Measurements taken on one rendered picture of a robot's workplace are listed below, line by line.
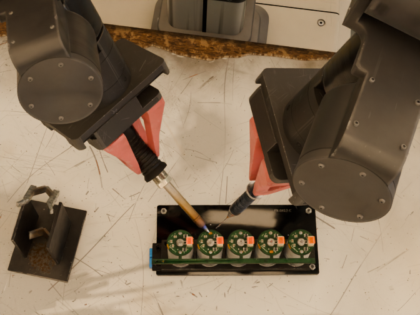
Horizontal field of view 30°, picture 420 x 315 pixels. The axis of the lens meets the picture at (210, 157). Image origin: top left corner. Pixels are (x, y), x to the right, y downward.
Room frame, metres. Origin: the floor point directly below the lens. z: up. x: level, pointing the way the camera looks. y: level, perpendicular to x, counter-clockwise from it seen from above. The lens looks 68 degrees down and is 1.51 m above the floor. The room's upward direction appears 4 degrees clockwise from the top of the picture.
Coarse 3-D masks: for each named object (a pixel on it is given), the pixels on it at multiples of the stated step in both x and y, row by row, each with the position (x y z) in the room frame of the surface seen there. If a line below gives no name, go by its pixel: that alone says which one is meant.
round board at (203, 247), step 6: (204, 234) 0.21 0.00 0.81; (210, 234) 0.21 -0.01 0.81; (216, 234) 0.21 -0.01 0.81; (198, 240) 0.20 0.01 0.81; (204, 240) 0.20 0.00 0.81; (216, 240) 0.20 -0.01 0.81; (198, 246) 0.20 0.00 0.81; (204, 246) 0.20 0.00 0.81; (216, 246) 0.20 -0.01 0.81; (222, 246) 0.20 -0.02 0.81; (204, 252) 0.19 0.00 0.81; (216, 252) 0.19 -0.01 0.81
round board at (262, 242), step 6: (264, 234) 0.21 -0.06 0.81; (270, 234) 0.21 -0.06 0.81; (276, 234) 0.21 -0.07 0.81; (258, 240) 0.21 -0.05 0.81; (264, 240) 0.21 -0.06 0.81; (276, 240) 0.21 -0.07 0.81; (258, 246) 0.20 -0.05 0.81; (264, 246) 0.20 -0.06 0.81; (270, 246) 0.20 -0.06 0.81; (276, 246) 0.20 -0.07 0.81; (282, 246) 0.20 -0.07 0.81; (264, 252) 0.19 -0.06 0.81; (270, 252) 0.19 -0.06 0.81; (276, 252) 0.20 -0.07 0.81
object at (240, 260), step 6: (180, 258) 0.18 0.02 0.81; (210, 258) 0.19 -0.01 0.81; (216, 258) 0.19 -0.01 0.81; (222, 258) 0.19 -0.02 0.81; (228, 258) 0.19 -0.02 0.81; (234, 258) 0.19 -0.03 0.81; (240, 258) 0.19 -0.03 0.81; (246, 258) 0.19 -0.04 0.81; (252, 258) 0.19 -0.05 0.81; (258, 258) 0.19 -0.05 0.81; (264, 258) 0.19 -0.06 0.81; (270, 258) 0.19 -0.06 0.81; (276, 258) 0.19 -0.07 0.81; (282, 258) 0.19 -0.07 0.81; (288, 258) 0.19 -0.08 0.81; (294, 258) 0.19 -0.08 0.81; (300, 258) 0.19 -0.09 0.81; (306, 258) 0.19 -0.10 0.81; (312, 258) 0.19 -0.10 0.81
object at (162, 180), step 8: (160, 176) 0.25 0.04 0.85; (168, 176) 0.25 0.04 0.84; (160, 184) 0.24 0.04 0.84; (168, 184) 0.24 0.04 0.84; (168, 192) 0.24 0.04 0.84; (176, 192) 0.24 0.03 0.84; (176, 200) 0.23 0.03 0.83; (184, 200) 0.23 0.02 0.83; (184, 208) 0.23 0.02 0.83; (192, 208) 0.23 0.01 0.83; (192, 216) 0.22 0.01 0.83; (200, 216) 0.22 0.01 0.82; (200, 224) 0.21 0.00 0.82
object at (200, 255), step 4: (208, 240) 0.20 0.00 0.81; (212, 240) 0.20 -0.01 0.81; (208, 244) 0.20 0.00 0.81; (212, 244) 0.20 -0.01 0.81; (200, 252) 0.19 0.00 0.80; (220, 252) 0.19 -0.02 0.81; (200, 256) 0.19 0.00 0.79; (204, 256) 0.19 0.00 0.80; (208, 256) 0.19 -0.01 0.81; (212, 256) 0.19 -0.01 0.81; (216, 256) 0.19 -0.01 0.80; (220, 256) 0.19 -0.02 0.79; (204, 264) 0.19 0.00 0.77; (208, 264) 0.19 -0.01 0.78; (212, 264) 0.19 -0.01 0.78; (216, 264) 0.19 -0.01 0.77
